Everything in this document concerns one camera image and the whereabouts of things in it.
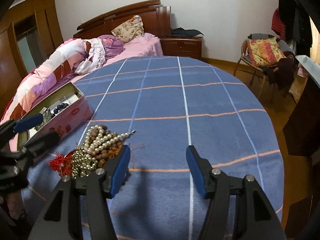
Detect wooden headboard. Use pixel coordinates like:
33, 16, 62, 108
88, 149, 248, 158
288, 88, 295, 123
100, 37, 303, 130
73, 0, 171, 39

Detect floral pillow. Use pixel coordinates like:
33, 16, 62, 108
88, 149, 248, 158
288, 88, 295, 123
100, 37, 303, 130
111, 15, 144, 43

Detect brown wooden wardrobe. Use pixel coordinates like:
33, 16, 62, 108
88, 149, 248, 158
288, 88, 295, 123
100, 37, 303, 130
1, 0, 63, 113

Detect red tassel charm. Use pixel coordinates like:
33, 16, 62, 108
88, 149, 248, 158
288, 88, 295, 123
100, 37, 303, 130
48, 152, 73, 177

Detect blue plaid tablecloth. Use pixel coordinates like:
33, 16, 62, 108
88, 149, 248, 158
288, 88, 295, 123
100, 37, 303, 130
21, 55, 286, 240

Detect purple garment on bed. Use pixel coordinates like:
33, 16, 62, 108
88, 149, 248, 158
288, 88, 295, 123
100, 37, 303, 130
98, 35, 124, 60

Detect rattan chair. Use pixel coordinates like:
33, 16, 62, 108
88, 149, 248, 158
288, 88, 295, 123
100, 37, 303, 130
233, 33, 297, 98

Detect colourful chair cushion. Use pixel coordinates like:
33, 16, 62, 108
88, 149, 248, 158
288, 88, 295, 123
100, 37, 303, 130
247, 37, 286, 67

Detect silver metal watch band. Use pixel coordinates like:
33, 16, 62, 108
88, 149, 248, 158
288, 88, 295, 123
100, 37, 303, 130
35, 107, 52, 131

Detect pink rectangular tin box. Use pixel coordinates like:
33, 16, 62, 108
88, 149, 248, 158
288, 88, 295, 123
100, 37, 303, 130
15, 82, 93, 150

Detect brown wooden bead necklace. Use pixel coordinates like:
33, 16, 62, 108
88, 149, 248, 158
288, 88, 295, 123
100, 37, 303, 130
86, 125, 124, 169

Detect hanging coats on rack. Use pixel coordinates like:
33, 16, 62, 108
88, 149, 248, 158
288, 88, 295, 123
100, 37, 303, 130
278, 0, 313, 56

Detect pink patchwork quilt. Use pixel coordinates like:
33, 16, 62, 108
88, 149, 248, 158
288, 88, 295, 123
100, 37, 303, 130
1, 38, 105, 124

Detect wooden nightstand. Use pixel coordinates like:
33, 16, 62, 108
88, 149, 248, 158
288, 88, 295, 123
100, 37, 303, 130
161, 37, 202, 60

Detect white pearl necklace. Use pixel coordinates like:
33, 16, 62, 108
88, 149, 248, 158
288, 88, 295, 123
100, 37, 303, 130
83, 125, 136, 156

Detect dark clothes on nightstand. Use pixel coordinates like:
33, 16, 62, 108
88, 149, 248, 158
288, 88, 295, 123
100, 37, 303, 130
171, 27, 203, 38

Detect purple bead bracelet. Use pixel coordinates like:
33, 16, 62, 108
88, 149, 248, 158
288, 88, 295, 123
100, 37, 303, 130
49, 102, 70, 118

